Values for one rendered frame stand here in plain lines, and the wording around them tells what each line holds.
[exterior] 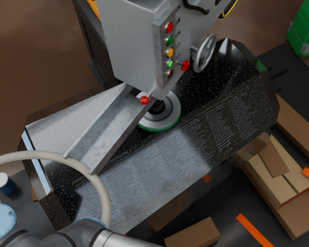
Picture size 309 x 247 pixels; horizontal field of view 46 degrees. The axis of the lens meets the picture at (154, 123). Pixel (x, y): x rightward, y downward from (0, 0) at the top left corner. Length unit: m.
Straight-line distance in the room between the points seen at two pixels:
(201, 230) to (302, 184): 0.65
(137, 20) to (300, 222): 1.66
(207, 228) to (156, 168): 0.69
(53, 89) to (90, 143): 1.69
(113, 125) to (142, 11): 0.48
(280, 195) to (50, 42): 2.19
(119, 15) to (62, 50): 2.13
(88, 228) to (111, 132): 0.56
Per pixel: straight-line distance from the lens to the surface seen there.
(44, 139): 1.69
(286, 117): 2.66
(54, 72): 3.07
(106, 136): 1.32
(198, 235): 2.20
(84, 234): 0.83
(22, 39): 3.42
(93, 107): 1.71
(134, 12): 1.06
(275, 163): 2.33
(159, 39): 1.05
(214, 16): 1.48
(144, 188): 1.65
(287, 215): 2.35
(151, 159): 1.62
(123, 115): 1.36
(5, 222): 0.79
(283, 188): 2.29
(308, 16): 2.95
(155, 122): 1.56
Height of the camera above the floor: 2.26
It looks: 59 degrees down
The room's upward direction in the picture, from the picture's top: 7 degrees counter-clockwise
